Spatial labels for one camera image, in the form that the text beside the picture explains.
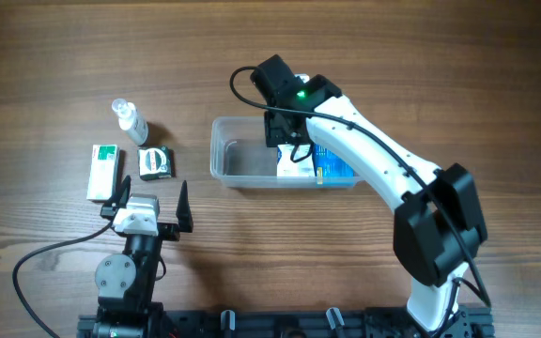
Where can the blue lozenge box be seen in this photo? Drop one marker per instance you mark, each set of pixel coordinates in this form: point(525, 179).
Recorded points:
point(331, 171)

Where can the clear plastic container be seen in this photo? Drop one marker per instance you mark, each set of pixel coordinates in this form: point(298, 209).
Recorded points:
point(239, 158)

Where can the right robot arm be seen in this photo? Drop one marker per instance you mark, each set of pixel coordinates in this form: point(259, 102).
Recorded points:
point(438, 221)

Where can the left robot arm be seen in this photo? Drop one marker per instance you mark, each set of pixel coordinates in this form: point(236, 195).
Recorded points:
point(126, 280)

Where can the white green medicine box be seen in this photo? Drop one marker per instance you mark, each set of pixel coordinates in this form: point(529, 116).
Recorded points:
point(103, 172)

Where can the white plaster box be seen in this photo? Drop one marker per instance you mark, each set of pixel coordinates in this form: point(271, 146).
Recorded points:
point(295, 161)

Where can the green balm box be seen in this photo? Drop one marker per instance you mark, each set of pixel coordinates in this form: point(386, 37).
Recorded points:
point(155, 163)

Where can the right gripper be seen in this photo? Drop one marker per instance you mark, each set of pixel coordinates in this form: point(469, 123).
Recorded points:
point(279, 130)

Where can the white spray bottle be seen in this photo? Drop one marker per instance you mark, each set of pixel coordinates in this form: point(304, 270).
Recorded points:
point(131, 121)

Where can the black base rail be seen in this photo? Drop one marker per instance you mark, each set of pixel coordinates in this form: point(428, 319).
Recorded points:
point(367, 323)

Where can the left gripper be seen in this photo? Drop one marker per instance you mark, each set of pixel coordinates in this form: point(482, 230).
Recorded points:
point(169, 230)

